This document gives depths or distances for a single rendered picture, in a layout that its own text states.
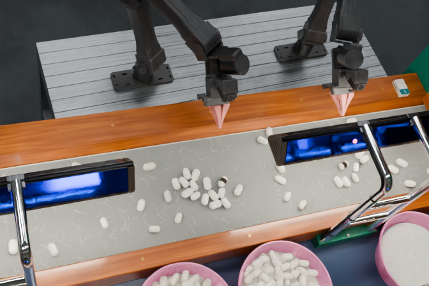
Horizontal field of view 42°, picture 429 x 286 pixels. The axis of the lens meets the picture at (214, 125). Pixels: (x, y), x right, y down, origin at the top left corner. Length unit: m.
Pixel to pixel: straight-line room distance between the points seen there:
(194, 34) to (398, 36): 2.03
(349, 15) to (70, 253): 1.03
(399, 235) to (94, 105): 1.01
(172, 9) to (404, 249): 0.97
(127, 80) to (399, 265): 1.00
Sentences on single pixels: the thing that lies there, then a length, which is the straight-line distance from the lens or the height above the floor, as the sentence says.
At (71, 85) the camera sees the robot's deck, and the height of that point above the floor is 0.67.
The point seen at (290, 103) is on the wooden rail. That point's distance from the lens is 1.83.
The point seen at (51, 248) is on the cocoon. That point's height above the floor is 0.76.
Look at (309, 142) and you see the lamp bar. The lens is 1.37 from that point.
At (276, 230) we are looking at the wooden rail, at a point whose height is 0.76.
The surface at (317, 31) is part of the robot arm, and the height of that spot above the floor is 0.83.
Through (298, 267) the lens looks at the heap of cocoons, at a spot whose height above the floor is 0.73.
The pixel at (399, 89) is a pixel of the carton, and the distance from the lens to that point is 2.02.
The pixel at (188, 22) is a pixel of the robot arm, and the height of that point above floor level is 1.07.
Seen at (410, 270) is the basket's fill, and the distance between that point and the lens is 1.80.
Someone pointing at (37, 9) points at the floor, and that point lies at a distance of 2.89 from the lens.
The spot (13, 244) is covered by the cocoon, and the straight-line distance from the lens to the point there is 1.52.
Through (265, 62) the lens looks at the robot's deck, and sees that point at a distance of 2.01.
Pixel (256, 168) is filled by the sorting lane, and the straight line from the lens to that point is 1.70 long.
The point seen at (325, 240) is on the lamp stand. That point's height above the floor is 0.73.
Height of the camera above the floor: 2.20
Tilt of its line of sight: 58 degrees down
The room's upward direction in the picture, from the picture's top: 25 degrees clockwise
